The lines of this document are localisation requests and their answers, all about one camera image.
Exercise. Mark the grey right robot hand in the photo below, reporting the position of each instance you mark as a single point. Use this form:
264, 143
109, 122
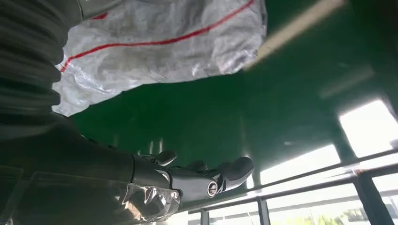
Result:
77, 174

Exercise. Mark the green conveyor belt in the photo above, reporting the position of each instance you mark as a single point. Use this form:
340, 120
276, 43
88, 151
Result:
217, 118

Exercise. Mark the dark window frame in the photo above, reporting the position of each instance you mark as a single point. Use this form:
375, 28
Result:
368, 198

